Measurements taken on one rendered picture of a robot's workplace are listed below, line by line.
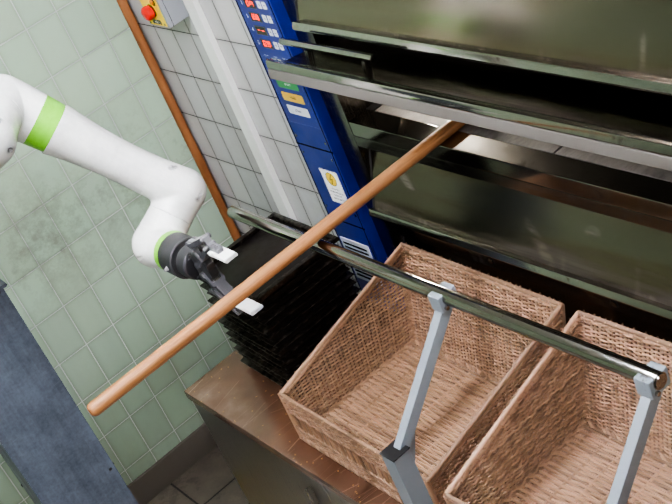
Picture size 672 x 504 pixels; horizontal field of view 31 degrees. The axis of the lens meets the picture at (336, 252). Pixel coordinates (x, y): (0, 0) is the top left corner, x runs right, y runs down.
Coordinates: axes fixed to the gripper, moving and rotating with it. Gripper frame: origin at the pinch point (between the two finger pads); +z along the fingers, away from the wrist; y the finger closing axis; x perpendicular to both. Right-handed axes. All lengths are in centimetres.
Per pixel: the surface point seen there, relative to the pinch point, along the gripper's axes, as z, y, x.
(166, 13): -84, -26, -49
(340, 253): 11.0, 1.9, -17.5
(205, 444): -118, 116, -11
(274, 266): 4.1, -1.0, -6.2
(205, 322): 4.2, -0.7, 12.2
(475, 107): 39, -24, -40
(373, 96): 8.8, -21.2, -39.6
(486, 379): 5, 60, -43
